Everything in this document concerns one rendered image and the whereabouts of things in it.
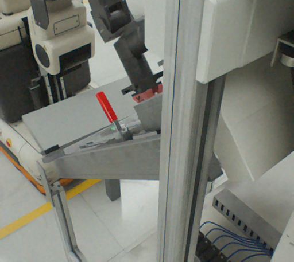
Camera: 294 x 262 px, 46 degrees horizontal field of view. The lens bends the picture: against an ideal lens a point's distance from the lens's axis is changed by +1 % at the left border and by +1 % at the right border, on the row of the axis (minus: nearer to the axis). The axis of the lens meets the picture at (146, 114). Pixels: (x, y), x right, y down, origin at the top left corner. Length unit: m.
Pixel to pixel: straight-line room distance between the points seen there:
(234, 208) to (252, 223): 0.06
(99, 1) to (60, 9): 0.68
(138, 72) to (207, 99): 0.50
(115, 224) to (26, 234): 0.41
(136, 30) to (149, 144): 0.34
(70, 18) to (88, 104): 0.35
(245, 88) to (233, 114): 0.04
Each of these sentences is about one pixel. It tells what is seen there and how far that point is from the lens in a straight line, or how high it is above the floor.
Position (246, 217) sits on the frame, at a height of 0.66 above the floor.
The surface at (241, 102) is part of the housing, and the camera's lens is 0.38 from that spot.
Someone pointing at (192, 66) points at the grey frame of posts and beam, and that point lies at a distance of 0.27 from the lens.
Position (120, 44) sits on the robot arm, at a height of 1.08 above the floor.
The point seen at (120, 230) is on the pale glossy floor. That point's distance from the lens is 1.72.
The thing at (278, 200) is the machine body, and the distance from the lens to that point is 1.12.
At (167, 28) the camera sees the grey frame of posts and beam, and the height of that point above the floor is 1.34.
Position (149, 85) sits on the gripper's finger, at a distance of 0.79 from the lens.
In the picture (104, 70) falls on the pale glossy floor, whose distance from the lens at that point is 2.73.
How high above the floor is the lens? 1.47
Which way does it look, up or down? 40 degrees down
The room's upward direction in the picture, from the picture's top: straight up
